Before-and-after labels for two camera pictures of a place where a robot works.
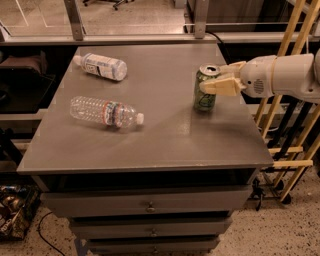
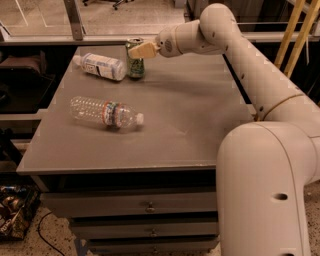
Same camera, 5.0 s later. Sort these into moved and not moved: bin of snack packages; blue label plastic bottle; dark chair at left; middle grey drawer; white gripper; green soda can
Moved: green soda can; white gripper
Not moved: bin of snack packages; dark chair at left; blue label plastic bottle; middle grey drawer
